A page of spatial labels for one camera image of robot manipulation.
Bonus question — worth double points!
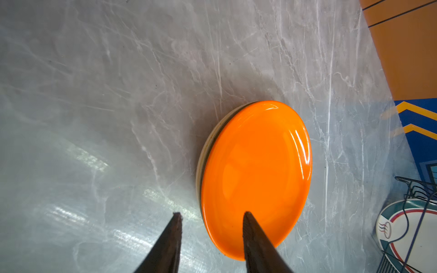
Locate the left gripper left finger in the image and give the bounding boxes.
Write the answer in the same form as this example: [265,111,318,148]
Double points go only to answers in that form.
[134,212,183,273]

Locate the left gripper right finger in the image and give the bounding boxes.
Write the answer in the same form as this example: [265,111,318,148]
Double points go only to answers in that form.
[242,212,293,273]

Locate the cream plate red characters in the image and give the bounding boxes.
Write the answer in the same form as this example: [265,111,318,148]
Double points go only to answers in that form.
[195,102,253,205]

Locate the orange plate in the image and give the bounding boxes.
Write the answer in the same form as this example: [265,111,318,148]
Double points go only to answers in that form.
[196,101,313,260]

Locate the black wire dish rack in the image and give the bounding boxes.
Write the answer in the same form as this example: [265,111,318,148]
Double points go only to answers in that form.
[377,175,437,273]

